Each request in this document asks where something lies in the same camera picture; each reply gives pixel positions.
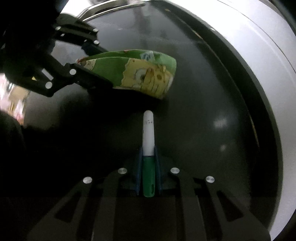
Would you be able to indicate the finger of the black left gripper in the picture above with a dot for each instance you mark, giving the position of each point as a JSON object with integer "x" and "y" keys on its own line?
{"x": 71, "y": 30}
{"x": 86, "y": 78}

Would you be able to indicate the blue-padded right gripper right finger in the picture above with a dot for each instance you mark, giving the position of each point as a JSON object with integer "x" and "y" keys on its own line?
{"x": 158, "y": 170}

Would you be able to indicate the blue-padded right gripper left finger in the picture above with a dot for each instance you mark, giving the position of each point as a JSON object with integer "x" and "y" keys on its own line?
{"x": 139, "y": 171}

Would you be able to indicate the white and green marker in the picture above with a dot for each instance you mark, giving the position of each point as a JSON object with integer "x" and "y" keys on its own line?
{"x": 148, "y": 170}

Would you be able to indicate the green SpongeBob snack bag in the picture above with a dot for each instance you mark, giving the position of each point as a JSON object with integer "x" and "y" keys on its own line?
{"x": 147, "y": 71}

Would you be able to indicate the steel sink with hole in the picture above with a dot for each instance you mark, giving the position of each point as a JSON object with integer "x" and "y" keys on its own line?
{"x": 106, "y": 7}

